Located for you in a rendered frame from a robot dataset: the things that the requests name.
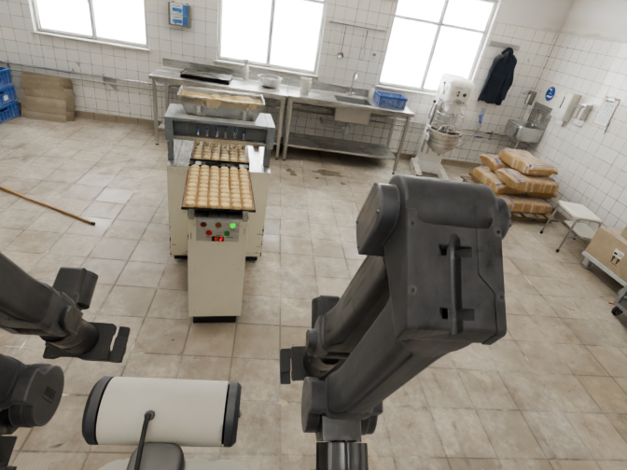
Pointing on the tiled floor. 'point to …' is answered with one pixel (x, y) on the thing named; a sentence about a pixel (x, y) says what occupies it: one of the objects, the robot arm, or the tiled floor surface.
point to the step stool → (576, 221)
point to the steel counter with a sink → (357, 98)
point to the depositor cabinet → (177, 174)
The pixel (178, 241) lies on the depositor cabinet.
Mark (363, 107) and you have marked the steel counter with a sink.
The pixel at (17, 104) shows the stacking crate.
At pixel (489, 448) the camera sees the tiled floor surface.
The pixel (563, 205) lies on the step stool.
